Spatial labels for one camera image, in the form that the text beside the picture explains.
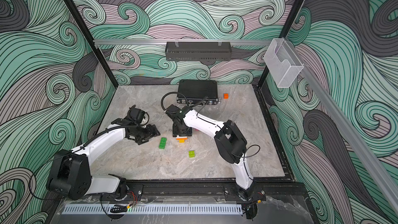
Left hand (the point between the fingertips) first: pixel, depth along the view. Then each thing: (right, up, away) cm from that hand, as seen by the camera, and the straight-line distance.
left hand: (155, 134), depth 85 cm
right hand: (+12, -2, +2) cm, 13 cm away
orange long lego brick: (+14, -3, +4) cm, 15 cm away
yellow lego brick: (+14, -5, +5) cm, 16 cm away
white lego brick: (+13, 0, -5) cm, 14 cm away
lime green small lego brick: (+20, -11, +1) cm, 23 cm away
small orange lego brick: (+45, +22, +26) cm, 56 cm away
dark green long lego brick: (+3, -6, +4) cm, 8 cm away
